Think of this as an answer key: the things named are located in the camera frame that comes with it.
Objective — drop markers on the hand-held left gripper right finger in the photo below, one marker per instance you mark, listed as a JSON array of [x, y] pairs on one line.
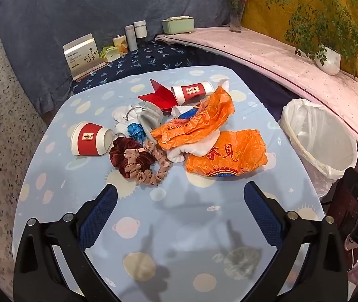
[[262, 217]]

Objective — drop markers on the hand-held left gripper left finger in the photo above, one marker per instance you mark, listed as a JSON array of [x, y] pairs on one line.
[[98, 215]]

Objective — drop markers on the bin with white bag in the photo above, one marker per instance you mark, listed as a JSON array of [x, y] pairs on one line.
[[320, 138]]

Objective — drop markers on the blue tape measure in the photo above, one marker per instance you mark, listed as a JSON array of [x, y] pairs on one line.
[[135, 131]]

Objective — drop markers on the maroon velvet scrunchie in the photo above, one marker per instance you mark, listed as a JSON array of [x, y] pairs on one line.
[[120, 157]]

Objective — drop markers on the orange plastic bag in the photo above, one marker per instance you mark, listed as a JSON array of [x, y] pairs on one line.
[[197, 119], [229, 155]]

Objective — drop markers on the red and white paper cup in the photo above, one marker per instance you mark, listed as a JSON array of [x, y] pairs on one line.
[[87, 140], [193, 91]]

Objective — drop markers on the pink dotted scrunchie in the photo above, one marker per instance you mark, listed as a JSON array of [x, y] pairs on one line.
[[161, 166]]

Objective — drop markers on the light blue printed tablecloth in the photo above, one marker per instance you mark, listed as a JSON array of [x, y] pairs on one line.
[[179, 220]]

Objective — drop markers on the white sock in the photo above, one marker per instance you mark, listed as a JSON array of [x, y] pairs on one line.
[[120, 119]]

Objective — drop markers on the red folded card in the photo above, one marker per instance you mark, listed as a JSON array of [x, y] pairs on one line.
[[161, 97]]

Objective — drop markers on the green plant in white pot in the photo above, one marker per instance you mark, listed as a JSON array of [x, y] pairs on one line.
[[328, 59]]

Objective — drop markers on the white printed box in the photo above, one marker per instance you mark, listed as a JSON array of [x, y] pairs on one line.
[[83, 56]]

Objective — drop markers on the pink cloth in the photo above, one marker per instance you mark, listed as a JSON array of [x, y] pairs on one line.
[[260, 56]]

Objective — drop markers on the green and white packet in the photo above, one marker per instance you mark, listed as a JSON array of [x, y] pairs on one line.
[[109, 54]]

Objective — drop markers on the dark blue printed cloth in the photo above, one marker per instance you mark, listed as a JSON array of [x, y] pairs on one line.
[[153, 56]]

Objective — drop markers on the yellow tin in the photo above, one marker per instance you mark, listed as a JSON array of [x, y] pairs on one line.
[[120, 45]]

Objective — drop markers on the tall white bottle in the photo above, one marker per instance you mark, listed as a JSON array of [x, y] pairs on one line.
[[131, 39]]

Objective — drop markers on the white canister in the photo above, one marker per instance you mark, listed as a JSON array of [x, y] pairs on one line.
[[140, 30]]

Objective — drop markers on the glass vase with pink flowers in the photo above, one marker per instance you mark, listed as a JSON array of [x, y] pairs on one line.
[[237, 19]]

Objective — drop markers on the pale green box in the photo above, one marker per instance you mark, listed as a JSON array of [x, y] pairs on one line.
[[179, 25]]

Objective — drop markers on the blue grey blanket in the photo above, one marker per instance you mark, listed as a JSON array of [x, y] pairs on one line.
[[72, 9]]

